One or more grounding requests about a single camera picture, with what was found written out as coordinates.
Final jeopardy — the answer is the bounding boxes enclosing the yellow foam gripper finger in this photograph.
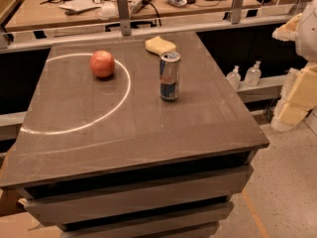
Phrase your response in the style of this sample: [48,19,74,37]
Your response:
[270,62,317,132]
[272,13,302,42]

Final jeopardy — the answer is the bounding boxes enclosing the redbull can blue silver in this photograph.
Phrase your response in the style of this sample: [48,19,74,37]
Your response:
[159,52,180,101]

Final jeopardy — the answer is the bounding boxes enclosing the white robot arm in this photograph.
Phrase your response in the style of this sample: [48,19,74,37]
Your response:
[270,0,317,131]

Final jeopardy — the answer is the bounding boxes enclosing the right clear sanitizer bottle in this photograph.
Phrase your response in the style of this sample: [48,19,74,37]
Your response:
[245,60,262,86]

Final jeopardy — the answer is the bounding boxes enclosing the clear sanitizer bottle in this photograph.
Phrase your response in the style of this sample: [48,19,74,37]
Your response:
[245,60,262,86]
[226,65,241,90]

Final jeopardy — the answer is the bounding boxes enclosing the left clear sanitizer bottle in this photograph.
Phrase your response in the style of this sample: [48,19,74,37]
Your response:
[226,65,241,90]

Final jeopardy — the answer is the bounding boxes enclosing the yellow sponge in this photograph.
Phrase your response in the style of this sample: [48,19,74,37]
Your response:
[145,36,176,57]

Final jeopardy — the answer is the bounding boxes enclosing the grey power strip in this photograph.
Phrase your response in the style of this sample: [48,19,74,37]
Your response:
[130,0,151,14]

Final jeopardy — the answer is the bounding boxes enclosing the brown drawer cabinet table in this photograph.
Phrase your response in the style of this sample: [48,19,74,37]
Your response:
[1,32,268,238]

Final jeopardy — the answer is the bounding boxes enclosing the red apple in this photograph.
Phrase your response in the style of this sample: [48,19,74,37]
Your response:
[89,51,115,78]

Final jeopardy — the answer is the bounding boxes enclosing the white papers on desk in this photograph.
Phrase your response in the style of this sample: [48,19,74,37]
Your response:
[59,0,101,11]

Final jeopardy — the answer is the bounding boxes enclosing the wooden background desk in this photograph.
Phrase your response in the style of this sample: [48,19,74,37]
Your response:
[4,0,265,33]

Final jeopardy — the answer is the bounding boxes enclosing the metal frame rail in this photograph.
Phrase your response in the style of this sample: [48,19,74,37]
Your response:
[0,0,311,53]

